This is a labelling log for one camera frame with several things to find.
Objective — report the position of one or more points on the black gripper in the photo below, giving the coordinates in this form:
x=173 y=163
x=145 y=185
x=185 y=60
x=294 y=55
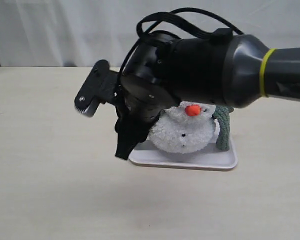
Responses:
x=141 y=95

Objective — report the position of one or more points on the white plush snowman toy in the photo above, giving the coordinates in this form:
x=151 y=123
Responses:
x=187 y=132

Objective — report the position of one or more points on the green fleece scarf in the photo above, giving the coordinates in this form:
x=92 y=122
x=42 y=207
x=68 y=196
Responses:
x=223 y=130

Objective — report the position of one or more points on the white rectangular plastic tray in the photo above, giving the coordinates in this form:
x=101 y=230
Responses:
x=208 y=159

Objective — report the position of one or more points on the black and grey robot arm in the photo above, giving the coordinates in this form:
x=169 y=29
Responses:
x=222 y=70

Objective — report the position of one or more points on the white backdrop curtain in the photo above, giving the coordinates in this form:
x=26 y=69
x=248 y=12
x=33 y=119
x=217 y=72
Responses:
x=76 y=33

